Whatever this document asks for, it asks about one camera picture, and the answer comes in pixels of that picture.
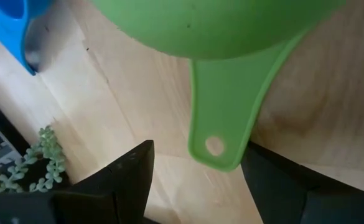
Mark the light blue measuring cup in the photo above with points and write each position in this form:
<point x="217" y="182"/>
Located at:
<point x="4" y="28"/>

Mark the green measuring cup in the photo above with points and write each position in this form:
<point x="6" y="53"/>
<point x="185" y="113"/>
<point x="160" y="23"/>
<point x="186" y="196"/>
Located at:
<point x="216" y="25"/>

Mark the potted succulent plant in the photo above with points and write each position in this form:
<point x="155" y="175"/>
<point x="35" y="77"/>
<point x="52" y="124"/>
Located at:
<point x="49" y="146"/>

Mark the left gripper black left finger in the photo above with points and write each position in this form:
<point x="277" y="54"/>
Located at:
<point x="116" y="189"/>

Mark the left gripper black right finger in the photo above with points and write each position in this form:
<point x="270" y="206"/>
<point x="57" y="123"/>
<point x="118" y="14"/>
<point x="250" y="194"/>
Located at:
<point x="287" y="199"/>

